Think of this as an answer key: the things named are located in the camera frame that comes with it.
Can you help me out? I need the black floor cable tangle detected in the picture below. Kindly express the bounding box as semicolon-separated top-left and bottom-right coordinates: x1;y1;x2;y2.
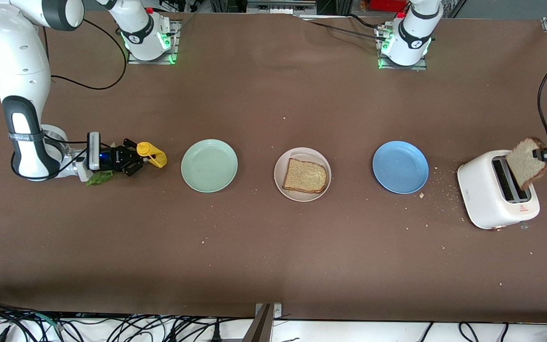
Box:
0;298;255;342

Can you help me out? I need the metal background frame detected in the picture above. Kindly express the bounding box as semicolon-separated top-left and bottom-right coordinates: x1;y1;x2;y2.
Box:
209;0;350;16

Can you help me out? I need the thin black table cable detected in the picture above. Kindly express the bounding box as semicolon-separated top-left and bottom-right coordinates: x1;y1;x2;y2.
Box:
309;13;388;41

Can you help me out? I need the brown table cover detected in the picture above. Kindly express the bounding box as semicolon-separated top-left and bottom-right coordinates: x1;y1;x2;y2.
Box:
0;9;547;323

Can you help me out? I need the brown bread slice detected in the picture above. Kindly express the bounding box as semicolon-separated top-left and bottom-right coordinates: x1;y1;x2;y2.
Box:
506;137;547;190
282;158;328;194

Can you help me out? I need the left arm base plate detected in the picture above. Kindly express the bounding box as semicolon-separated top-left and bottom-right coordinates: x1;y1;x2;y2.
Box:
378;26;428;71

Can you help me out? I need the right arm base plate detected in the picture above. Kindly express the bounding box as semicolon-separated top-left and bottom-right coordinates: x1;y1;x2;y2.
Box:
127;19;179;65

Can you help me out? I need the white toaster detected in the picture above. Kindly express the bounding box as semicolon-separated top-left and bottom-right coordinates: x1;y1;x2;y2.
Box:
457;150;541;230

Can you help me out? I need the mint green plate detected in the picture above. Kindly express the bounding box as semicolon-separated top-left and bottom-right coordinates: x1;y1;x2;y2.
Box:
181;139;238;193

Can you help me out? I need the blue plate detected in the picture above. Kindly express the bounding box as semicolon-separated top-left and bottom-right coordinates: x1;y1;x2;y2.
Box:
372;141;429;194

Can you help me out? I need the red background box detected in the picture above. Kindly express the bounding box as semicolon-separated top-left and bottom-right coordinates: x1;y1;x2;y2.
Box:
371;0;407;12

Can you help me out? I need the aluminium profile post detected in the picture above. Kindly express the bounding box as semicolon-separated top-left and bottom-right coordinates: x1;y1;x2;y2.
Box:
243;303;283;342

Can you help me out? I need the yellow squeeze bottle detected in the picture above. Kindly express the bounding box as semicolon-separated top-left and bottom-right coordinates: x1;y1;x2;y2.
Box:
137;142;167;168

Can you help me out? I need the green lettuce leaf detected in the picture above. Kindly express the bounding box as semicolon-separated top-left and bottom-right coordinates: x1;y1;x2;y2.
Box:
85;170;114;186

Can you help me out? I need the beige plate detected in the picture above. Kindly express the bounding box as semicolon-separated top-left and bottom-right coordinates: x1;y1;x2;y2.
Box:
274;147;332;202

